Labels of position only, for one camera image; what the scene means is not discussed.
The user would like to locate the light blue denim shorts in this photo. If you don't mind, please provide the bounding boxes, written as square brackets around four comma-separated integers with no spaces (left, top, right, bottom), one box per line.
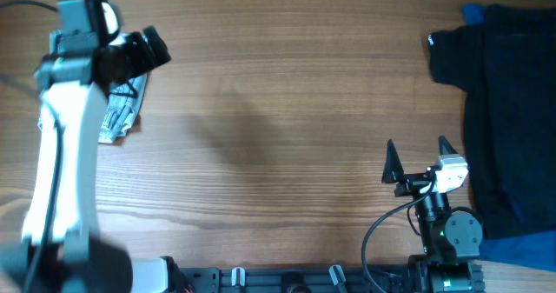
[37,31,149,145]

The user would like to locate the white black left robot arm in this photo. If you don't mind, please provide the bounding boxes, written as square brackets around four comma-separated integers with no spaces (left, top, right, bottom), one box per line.
[1,0,173,292]

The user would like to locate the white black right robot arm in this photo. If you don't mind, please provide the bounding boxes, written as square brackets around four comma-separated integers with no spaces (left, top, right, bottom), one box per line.
[382,136,486,293]

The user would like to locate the black folded garment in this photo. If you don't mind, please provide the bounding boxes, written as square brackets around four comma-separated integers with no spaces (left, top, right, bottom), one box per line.
[428,4,555,239]

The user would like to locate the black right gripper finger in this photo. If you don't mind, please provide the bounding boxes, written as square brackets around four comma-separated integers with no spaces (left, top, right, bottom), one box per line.
[438,136,457,156]
[381,139,405,183]

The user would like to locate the blue cloth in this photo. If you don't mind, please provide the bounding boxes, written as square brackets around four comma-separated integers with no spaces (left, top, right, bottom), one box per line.
[462,3,555,270]

